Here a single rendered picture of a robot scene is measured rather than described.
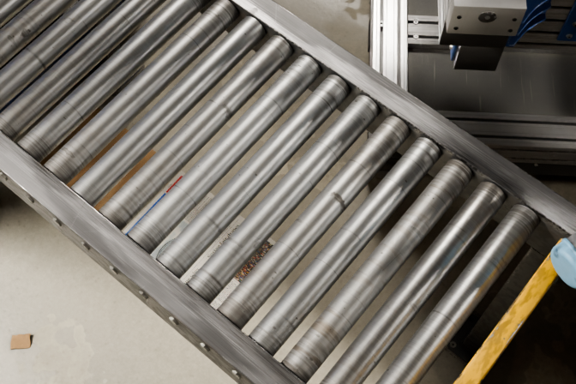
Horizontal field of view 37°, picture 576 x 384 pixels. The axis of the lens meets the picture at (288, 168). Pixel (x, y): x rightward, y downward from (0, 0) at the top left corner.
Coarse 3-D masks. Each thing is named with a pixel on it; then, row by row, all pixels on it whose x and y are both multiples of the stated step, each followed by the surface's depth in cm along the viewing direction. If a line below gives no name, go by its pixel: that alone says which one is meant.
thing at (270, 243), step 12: (204, 204) 226; (192, 216) 225; (240, 216) 225; (132, 228) 224; (180, 228) 223; (228, 228) 223; (168, 240) 222; (216, 240) 222; (156, 252) 221; (204, 252) 221; (264, 252) 220; (252, 264) 219; (192, 276) 218; (240, 276) 218; (228, 288) 216; (216, 300) 215
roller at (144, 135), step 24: (240, 24) 156; (216, 48) 153; (240, 48) 154; (192, 72) 151; (216, 72) 152; (168, 96) 149; (192, 96) 150; (144, 120) 147; (168, 120) 148; (120, 144) 145; (144, 144) 146; (96, 168) 143; (120, 168) 144; (96, 192) 142
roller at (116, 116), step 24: (192, 24) 156; (216, 24) 156; (168, 48) 154; (192, 48) 154; (144, 72) 151; (168, 72) 152; (120, 96) 149; (144, 96) 150; (96, 120) 147; (120, 120) 148; (72, 144) 145; (96, 144) 146; (48, 168) 143; (72, 168) 144
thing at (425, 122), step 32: (256, 0) 157; (288, 32) 154; (288, 64) 161; (320, 64) 152; (352, 64) 151; (352, 96) 153; (384, 96) 149; (416, 128) 146; (448, 128) 146; (480, 160) 143; (512, 192) 141; (544, 192) 141; (544, 224) 140
